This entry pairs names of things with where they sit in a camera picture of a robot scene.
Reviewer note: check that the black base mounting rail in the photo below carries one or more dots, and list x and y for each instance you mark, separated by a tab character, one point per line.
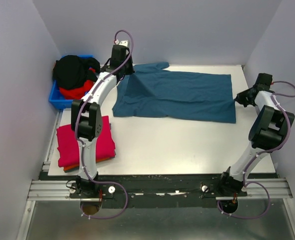
152	191

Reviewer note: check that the folded magenta t shirt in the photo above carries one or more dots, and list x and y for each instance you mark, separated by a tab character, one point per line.
68	146

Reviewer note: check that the black crumpled garment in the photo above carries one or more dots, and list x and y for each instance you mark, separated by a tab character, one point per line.
69	61

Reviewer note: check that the teal blue t shirt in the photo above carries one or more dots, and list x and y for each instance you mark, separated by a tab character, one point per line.
153	91

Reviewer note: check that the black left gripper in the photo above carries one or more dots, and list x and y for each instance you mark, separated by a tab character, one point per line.
130	70

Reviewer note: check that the red crumpled garment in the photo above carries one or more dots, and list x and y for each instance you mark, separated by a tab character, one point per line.
75	90

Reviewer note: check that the aluminium frame rail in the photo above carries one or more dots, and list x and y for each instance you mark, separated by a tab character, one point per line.
49	190

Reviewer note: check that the folded orange t shirt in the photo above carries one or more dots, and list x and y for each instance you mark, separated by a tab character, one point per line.
73	167

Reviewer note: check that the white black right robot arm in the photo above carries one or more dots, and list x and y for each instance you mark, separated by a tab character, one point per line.
269	132

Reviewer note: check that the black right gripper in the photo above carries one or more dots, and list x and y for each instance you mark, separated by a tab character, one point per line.
240	98

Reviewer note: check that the blue plastic bin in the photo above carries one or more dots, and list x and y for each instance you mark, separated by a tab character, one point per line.
56	98

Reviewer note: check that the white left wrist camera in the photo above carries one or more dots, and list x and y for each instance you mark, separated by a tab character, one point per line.
124	43

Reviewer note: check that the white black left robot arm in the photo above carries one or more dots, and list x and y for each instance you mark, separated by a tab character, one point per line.
86	117

